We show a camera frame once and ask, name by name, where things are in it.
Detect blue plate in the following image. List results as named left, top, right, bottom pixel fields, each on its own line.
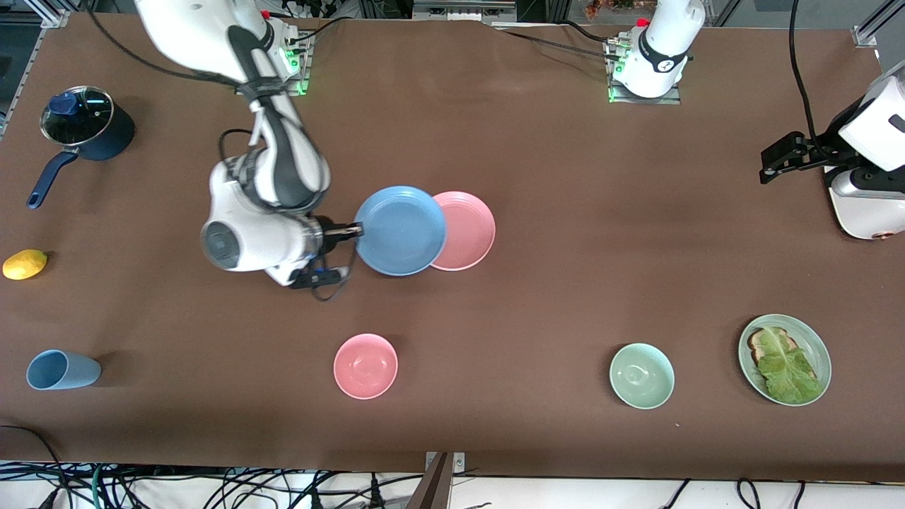
left=354, top=185, right=448, bottom=276

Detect pink plate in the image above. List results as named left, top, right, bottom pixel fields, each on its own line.
left=430, top=191, right=496, bottom=271

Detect white toaster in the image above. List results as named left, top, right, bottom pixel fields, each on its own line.
left=827, top=189, right=905, bottom=241

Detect pink bowl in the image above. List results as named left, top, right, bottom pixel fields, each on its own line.
left=334, top=334, right=399, bottom=400

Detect toast slice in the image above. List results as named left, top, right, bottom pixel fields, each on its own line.
left=748, top=327, right=818, bottom=382

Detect green plate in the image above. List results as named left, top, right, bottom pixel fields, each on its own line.
left=738, top=314, right=832, bottom=406

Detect green lettuce leaf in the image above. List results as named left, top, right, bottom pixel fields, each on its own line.
left=755, top=327, right=825, bottom=404

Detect brown table cover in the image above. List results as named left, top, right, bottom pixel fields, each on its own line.
left=0, top=11, right=905, bottom=483

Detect dark blue saucepan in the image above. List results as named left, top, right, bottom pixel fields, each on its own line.
left=27, top=85, right=136, bottom=210

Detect mint green bowl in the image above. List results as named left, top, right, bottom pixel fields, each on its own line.
left=609, top=343, right=675, bottom=410

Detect grey metal box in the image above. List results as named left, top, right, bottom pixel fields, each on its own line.
left=414, top=0, right=517, bottom=22

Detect glass lid blue knob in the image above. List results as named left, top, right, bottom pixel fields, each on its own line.
left=40, top=86, right=115, bottom=146

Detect blue cup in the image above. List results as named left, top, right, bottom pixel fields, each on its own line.
left=26, top=349, right=102, bottom=391

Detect yellow lemon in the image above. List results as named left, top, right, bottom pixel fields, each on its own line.
left=2, top=249, right=49, bottom=281

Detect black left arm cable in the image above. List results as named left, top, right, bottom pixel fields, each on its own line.
left=788, top=0, right=832, bottom=160

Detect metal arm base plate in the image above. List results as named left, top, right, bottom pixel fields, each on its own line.
left=279, top=32, right=312, bottom=96
left=608, top=39, right=683, bottom=105

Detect black base cable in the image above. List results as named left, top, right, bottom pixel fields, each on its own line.
left=293, top=16, right=354, bottom=45
left=495, top=27, right=614, bottom=61
left=562, top=20, right=619, bottom=47

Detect metal table bracket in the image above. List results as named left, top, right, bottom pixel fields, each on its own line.
left=424, top=452, right=466, bottom=474

